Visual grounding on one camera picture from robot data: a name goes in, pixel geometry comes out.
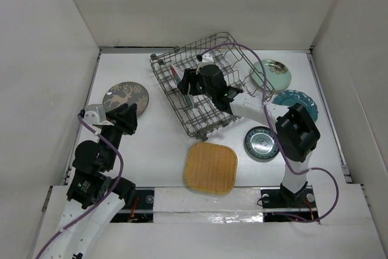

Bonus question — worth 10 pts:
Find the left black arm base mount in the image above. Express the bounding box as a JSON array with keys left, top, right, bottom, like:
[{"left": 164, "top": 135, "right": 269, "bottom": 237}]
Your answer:
[{"left": 110, "top": 187, "right": 155, "bottom": 223}]

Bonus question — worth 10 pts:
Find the square woven bamboo plate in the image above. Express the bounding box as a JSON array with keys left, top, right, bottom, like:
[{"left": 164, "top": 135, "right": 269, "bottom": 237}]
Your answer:
[{"left": 184, "top": 142, "right": 238, "bottom": 195}]

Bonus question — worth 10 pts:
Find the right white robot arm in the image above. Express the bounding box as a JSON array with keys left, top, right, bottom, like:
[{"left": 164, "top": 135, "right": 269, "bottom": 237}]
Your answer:
[{"left": 169, "top": 63, "right": 320, "bottom": 206}]

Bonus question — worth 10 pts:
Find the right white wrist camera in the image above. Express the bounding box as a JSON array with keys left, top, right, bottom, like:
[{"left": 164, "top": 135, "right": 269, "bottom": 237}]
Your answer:
[{"left": 196, "top": 53, "right": 214, "bottom": 74}]

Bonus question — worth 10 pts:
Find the grey plate with deer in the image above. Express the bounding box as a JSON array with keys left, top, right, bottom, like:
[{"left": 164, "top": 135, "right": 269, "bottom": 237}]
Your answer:
[{"left": 102, "top": 82, "right": 149, "bottom": 116}]

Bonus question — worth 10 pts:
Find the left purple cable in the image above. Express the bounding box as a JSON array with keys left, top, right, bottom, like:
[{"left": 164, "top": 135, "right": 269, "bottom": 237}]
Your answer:
[{"left": 36, "top": 110, "right": 124, "bottom": 259}]

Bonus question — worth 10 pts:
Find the red plate with teal flower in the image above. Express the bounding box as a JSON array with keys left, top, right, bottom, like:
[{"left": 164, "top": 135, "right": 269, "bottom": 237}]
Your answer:
[{"left": 169, "top": 63, "right": 195, "bottom": 109}]

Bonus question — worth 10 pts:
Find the teal scalloped plate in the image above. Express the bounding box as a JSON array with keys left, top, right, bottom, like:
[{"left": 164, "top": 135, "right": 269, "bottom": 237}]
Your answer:
[{"left": 272, "top": 90, "right": 319, "bottom": 122}]

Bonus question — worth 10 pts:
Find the small blue patterned plate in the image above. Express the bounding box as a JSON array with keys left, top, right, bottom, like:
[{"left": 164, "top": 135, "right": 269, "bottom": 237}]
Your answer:
[{"left": 244, "top": 126, "right": 279, "bottom": 160}]

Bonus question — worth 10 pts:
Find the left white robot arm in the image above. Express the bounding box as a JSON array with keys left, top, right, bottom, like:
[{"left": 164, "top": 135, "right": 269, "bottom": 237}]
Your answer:
[{"left": 37, "top": 103, "right": 138, "bottom": 258}]

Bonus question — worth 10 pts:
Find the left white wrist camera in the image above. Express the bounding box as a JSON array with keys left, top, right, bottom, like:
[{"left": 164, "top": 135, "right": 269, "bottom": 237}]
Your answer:
[{"left": 80, "top": 104, "right": 114, "bottom": 126}]

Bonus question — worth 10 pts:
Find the grey wire dish rack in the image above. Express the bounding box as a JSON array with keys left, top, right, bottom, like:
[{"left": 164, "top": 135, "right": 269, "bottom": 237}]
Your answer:
[{"left": 150, "top": 32, "right": 275, "bottom": 141}]

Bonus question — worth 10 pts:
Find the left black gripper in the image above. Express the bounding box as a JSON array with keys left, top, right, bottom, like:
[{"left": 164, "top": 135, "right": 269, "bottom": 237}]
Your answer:
[{"left": 99, "top": 102, "right": 137, "bottom": 169}]

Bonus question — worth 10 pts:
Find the mint green floral plate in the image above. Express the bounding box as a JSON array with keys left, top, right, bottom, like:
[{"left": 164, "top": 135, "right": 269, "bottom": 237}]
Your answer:
[{"left": 250, "top": 59, "right": 292, "bottom": 92}]

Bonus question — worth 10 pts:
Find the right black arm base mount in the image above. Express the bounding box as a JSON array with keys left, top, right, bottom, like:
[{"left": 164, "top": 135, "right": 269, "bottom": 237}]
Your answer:
[{"left": 256, "top": 186, "right": 318, "bottom": 223}]

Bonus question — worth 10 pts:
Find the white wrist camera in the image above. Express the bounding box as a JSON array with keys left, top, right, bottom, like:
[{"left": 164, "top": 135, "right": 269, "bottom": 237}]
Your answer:
[
  {"left": 80, "top": 104, "right": 114, "bottom": 126},
  {"left": 196, "top": 53, "right": 214, "bottom": 74}
]

